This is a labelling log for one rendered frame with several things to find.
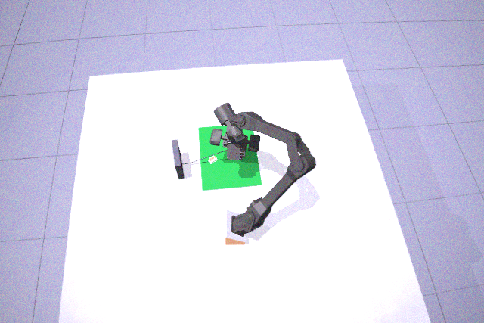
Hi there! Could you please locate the green circuit board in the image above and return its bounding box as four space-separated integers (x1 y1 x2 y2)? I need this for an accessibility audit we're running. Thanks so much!
198 126 262 191

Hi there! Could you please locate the black cooling fan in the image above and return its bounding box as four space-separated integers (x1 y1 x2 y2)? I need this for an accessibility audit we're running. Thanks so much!
171 139 184 180

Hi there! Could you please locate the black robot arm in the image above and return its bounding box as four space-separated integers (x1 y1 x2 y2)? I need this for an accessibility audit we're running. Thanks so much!
213 103 316 237

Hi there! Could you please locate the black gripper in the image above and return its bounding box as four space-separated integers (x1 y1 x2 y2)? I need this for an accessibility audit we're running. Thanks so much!
209 129 261 152

